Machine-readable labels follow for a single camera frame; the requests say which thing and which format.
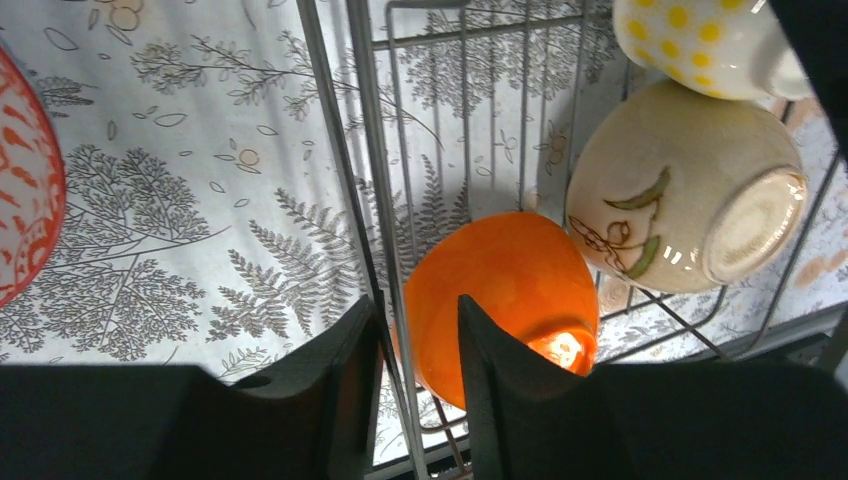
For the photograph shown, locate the yellow dotted white bowl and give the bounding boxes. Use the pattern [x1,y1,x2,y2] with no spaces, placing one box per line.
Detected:
[612,0,814,101]

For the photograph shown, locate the black wire dish rack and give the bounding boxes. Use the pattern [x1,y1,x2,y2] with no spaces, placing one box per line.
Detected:
[296,0,848,480]

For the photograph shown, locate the floral patterned table mat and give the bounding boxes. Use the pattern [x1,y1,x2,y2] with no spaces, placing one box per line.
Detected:
[1,1,812,479]

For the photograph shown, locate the beige bowl with leaf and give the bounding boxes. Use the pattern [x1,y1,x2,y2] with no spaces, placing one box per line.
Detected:
[565,80,808,293]

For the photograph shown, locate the orange glossy bowl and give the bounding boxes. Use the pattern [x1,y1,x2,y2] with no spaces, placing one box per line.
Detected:
[404,212,599,409]

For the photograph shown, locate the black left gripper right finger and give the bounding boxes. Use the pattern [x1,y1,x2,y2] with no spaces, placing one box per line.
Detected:
[458,295,847,479]

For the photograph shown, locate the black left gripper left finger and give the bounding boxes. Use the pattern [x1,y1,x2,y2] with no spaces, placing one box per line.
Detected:
[1,297,382,479]

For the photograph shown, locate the blue zigzag orange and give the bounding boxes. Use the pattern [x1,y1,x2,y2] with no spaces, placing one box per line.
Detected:
[1,51,66,305]

